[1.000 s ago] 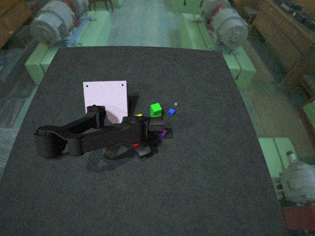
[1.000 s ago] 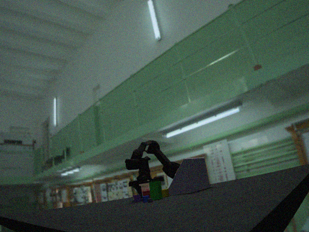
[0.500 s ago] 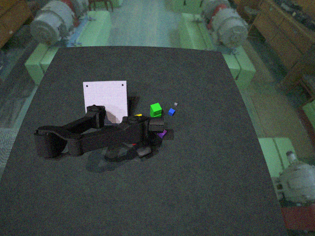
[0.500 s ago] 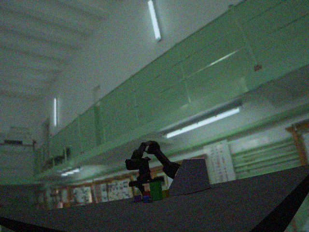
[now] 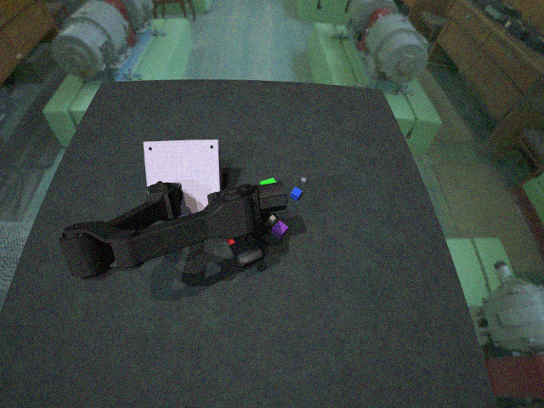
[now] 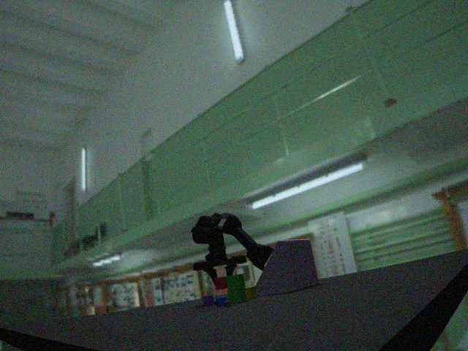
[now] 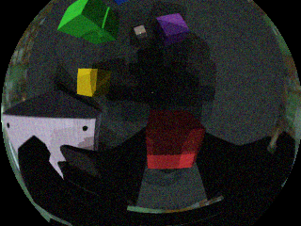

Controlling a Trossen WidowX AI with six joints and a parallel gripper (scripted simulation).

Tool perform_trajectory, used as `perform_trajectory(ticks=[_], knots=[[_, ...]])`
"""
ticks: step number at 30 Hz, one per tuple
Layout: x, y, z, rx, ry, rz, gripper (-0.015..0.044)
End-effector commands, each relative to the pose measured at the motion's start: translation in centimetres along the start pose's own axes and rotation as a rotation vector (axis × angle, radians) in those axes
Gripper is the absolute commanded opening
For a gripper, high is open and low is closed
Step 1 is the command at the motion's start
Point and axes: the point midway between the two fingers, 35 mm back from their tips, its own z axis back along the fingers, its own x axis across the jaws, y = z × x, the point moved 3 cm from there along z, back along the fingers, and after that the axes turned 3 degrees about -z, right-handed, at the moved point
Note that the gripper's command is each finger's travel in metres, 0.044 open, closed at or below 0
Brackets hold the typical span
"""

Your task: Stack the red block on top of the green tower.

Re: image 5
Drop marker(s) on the purple block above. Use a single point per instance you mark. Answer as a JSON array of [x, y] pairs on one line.
[[279, 230]]

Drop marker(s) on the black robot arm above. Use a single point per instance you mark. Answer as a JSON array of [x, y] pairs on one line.
[[91, 247]]

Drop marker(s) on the blue block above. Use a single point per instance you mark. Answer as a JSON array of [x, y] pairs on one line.
[[296, 193]]

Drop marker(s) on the green block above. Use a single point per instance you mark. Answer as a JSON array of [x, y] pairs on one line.
[[268, 181]]

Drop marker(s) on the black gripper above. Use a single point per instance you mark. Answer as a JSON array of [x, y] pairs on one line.
[[247, 251]]

